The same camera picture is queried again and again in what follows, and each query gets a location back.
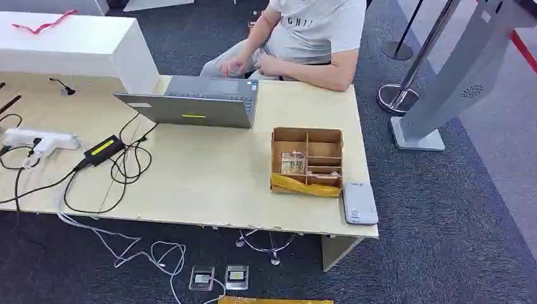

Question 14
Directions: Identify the wooden card box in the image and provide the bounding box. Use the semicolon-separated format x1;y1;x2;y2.
270;127;344;198

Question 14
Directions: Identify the grey laptop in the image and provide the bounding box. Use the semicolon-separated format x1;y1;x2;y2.
113;75;259;129

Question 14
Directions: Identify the chrome chair base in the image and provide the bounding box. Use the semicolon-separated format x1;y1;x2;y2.
235;229;304;267

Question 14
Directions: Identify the grey card reader device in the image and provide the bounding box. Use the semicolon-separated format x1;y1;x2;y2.
343;181;379;227

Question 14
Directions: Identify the person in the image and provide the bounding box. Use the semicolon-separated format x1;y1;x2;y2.
199;0;367;92

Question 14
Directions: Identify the silver floor socket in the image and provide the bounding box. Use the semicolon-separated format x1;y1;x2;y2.
189;264;216;292
224;264;250;291

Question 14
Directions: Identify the black power adapter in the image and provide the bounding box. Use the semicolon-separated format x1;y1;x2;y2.
77;134;126;170

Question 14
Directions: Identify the grey kiosk stand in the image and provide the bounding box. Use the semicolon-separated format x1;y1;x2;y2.
389;0;537;152

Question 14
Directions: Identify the small black desk plug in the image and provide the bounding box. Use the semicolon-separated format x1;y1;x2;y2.
48;77;77;96

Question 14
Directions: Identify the white power strip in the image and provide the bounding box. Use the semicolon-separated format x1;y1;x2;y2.
3;128;81;169

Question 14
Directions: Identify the white box partition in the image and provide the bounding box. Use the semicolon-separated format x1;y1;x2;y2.
0;11;161;95

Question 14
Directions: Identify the red ribbon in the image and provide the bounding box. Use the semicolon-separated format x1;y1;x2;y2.
11;9;79;35

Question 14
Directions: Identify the red barrier belt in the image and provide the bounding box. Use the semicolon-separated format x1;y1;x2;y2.
509;30;537;75

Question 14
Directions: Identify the black power cable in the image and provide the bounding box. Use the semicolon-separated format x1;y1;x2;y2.
0;112;159;215

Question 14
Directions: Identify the chrome stanchion post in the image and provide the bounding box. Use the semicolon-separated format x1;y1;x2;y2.
376;0;462;116

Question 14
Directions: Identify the white floor cable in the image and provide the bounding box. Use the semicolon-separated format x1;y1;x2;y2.
56;184;227;304

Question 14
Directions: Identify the black stanchion post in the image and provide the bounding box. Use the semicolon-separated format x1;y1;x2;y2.
381;0;424;61

